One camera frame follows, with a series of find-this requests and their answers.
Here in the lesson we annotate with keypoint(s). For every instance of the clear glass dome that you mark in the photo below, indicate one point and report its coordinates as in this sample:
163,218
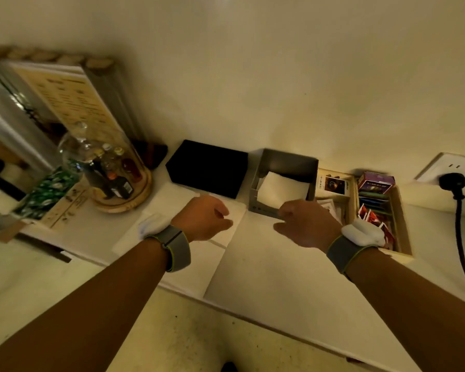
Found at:
77,151

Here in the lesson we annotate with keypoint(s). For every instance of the dark brown wooden block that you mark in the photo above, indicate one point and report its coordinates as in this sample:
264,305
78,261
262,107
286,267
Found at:
153,154

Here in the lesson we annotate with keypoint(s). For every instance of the wooden tray printed side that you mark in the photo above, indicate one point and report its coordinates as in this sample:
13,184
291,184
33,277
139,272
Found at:
67,209

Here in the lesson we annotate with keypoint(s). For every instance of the cluster of mini liquor bottles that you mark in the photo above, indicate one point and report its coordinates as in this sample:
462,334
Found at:
120,185

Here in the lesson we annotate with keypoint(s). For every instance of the person's right hand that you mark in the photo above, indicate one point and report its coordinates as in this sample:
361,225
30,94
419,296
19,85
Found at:
310,226

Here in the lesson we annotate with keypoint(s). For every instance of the spread of white napkins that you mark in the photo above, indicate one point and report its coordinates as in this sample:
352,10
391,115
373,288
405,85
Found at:
201,267

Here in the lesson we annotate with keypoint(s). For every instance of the black paper box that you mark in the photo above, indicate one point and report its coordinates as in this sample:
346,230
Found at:
205,166

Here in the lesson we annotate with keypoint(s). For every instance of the small purple carton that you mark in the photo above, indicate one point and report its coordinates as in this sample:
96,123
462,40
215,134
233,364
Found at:
376,183

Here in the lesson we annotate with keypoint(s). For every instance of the yellow printed menu board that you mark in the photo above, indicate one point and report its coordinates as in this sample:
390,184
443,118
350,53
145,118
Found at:
69,100

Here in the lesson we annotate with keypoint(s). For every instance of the person's left hand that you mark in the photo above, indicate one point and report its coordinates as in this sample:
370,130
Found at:
201,218

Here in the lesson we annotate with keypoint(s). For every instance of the round wooden dome base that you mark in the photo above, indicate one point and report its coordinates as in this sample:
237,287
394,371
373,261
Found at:
139,197

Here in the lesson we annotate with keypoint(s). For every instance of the cork-topped glass jar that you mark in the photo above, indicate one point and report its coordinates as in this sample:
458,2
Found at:
97,63

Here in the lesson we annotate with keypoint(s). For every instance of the person's left black shoe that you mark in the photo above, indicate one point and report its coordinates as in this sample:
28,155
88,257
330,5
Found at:
228,368

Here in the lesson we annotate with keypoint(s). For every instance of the pile of green packets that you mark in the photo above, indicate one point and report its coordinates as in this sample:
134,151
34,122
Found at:
46,193

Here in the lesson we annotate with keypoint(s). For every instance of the grey paper box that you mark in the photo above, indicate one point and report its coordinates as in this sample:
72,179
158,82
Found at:
286,162

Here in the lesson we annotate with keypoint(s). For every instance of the white wrist tracker grey band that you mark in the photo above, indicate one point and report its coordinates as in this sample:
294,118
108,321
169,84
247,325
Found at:
155,224
366,232

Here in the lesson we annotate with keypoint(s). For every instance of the white wall socket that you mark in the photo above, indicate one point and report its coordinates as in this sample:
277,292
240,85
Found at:
449,162

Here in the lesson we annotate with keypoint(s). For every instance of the person's left forearm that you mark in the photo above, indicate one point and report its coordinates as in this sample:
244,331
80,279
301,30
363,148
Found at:
81,313

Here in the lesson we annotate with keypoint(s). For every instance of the person's right forearm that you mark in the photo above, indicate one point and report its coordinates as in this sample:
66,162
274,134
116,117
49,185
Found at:
410,306

